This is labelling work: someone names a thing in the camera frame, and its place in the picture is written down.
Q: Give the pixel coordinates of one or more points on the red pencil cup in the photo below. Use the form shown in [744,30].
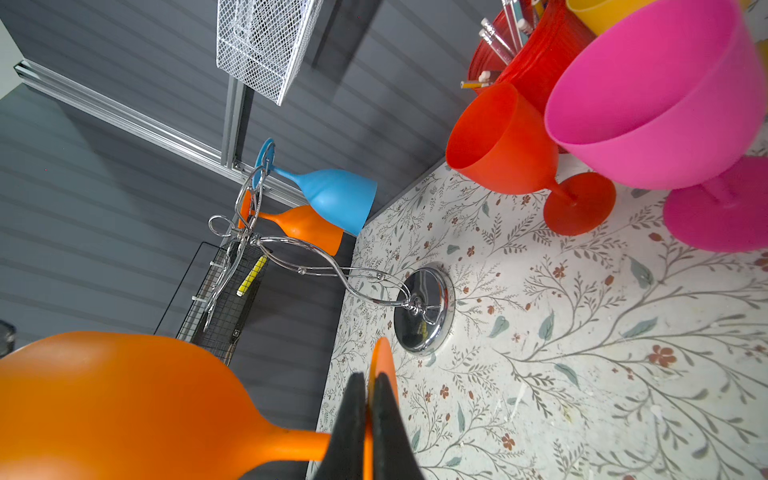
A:
[556,41]

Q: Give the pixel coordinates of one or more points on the blue wine glass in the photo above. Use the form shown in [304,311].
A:
[342,198]

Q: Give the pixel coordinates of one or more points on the pencils in red cup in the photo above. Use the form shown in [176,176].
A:
[502,40]

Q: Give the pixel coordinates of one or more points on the chrome wine glass rack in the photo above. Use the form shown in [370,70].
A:
[426,297]

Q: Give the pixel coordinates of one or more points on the pink wine glass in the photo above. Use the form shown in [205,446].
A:
[671,98]

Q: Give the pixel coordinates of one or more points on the yellow marker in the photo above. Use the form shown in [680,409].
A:
[251,276]

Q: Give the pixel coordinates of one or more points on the black wire side basket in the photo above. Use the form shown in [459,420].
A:
[216,329]

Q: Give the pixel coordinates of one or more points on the yellow wine glass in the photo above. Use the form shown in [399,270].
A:
[601,15]

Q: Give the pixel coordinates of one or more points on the orange wine glass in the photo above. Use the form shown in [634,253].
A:
[302,223]
[96,405]

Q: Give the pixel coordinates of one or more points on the white wire wall basket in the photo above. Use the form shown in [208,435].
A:
[262,43]

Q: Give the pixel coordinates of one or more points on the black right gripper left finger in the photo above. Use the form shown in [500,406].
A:
[345,454]

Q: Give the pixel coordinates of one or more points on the red wine glass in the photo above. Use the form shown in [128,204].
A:
[500,142]

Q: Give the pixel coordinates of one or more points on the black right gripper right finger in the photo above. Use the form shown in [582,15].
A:
[389,452]

